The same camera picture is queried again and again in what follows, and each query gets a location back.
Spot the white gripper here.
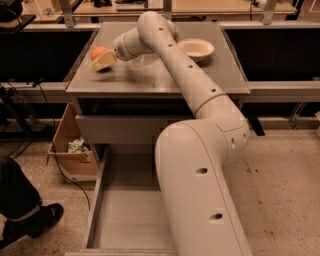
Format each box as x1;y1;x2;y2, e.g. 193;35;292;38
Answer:
91;30;139;71

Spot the orange fruit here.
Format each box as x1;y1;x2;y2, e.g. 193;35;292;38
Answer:
90;46;107;61

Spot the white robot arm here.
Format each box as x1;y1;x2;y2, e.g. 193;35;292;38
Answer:
114;11;253;256

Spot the grey drawer cabinet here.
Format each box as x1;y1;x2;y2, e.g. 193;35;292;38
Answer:
65;21;251;174

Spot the grey top drawer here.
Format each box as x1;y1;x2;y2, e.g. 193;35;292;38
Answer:
76;115;191;144

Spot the open grey middle drawer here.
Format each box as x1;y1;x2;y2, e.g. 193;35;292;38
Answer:
65;145;177;256

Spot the wooden background table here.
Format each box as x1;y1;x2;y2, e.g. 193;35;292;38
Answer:
72;0;298;23

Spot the white paper bowl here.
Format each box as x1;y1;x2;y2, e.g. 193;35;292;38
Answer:
177;38;215;63

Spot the crumpled green white wrapper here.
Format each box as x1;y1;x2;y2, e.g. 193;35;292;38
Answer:
67;139;88;153

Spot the cardboard box on floor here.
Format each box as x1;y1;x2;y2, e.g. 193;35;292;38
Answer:
48;103;99;182

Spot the person's dark trouser leg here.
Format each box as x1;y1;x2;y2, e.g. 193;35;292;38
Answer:
0;154;41;222

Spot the black shoe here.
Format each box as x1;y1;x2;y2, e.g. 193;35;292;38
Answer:
3;203;64;241

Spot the black floor cable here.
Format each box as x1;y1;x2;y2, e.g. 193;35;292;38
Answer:
31;78;92;211

